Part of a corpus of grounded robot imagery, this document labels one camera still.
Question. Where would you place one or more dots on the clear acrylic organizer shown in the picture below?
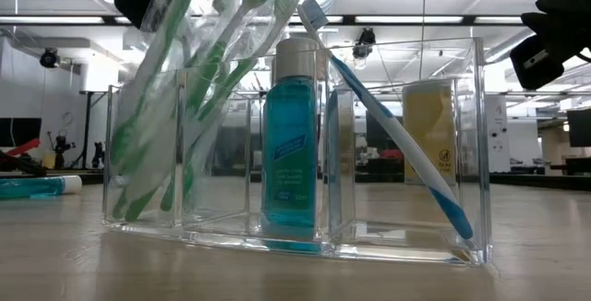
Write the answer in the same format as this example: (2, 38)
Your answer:
(392, 248)

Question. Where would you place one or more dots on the yellow wipes canister white lid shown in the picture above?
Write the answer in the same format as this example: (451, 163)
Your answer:
(429, 125)

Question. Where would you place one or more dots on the black background station frame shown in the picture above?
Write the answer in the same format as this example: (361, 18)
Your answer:
(88, 125)

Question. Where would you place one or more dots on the yellow cup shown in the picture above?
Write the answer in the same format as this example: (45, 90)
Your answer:
(49, 161)

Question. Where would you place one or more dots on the black ceiling spotlight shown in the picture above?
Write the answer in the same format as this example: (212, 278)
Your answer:
(49, 58)
(365, 42)

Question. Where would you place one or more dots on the blue white toothbrush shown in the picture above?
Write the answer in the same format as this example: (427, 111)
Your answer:
(401, 139)

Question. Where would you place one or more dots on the black wall screen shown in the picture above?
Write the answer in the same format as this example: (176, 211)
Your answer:
(18, 130)

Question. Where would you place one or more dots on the black monitor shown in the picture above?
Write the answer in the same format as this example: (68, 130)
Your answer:
(374, 135)
(579, 128)

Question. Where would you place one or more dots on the red object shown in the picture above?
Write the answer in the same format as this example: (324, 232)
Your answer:
(27, 145)

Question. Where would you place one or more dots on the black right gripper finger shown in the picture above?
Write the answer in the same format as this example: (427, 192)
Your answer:
(558, 27)
(554, 8)

